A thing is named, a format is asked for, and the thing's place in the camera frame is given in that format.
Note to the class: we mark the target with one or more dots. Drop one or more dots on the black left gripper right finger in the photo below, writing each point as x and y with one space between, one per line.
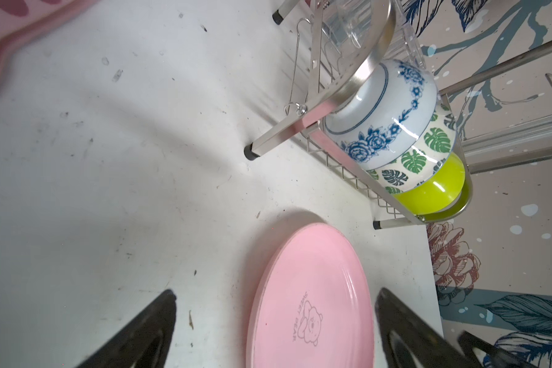
408 341

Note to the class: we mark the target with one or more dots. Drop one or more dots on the pink spotted handle knife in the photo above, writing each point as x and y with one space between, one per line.
23 21

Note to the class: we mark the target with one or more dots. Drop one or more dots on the blue floral white bowl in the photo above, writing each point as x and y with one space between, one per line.
386 116

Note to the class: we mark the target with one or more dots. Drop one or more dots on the pink bear plate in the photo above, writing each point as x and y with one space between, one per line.
313 306

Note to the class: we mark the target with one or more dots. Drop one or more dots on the chrome two-tier dish rack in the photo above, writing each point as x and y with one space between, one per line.
308 120

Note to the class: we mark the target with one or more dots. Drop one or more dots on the lime green bowl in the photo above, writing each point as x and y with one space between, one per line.
449 189

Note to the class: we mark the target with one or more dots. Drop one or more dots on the green leaf pattern bowl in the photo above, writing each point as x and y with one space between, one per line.
424 159

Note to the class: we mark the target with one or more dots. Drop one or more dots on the clear drinking glass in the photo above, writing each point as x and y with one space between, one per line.
347 22

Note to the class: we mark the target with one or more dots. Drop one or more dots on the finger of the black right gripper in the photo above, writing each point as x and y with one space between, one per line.
469 344

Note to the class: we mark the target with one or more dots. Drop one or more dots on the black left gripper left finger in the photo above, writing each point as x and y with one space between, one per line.
145 341

